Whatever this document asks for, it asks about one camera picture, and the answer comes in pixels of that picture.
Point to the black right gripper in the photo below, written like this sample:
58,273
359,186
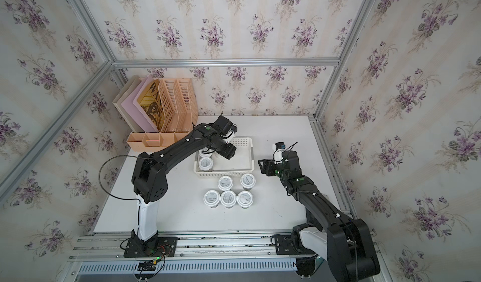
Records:
266,163

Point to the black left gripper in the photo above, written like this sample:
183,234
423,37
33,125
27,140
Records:
230,152

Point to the yogurt cup row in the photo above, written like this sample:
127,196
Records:
205,164
217,156
225,183
203,154
248,181
212,198
245,199
228,199

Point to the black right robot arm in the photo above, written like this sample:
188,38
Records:
344,243

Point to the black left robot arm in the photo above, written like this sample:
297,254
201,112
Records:
150,172

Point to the white plastic basket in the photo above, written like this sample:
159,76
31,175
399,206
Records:
240,164

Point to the peach plastic file organizer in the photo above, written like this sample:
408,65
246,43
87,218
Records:
181,113

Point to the yellow black patterned book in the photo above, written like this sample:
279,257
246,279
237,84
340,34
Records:
150,102

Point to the pink folder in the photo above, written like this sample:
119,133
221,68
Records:
135,111

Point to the beige folder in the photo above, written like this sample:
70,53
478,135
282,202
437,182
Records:
121,102

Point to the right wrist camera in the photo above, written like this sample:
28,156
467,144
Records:
279,148

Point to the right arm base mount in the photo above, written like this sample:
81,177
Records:
291,244

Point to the aluminium rail frame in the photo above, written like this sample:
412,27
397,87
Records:
102,254

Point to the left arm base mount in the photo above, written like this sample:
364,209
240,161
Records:
154,247

